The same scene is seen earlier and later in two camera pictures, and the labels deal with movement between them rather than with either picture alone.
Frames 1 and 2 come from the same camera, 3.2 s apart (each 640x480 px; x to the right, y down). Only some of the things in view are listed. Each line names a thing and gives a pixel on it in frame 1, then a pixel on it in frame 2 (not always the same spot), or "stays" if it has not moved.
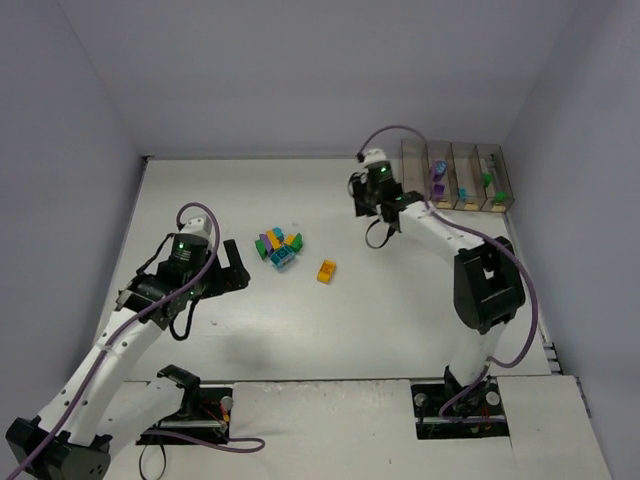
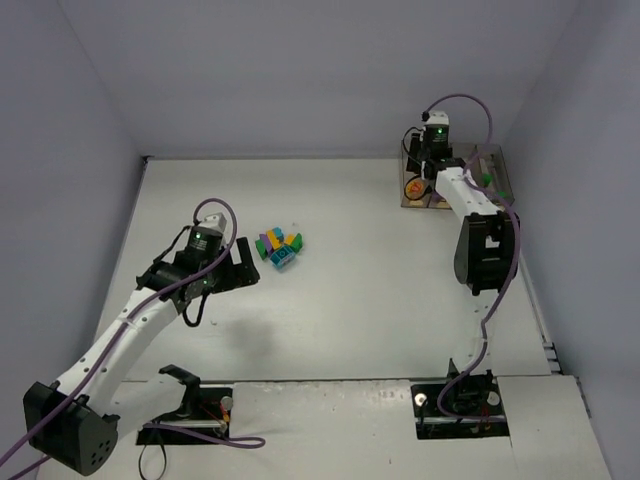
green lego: [261, 247] stays
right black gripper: [360, 198] -> [417, 167]
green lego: [297, 242] stays
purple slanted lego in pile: [266, 242] stays
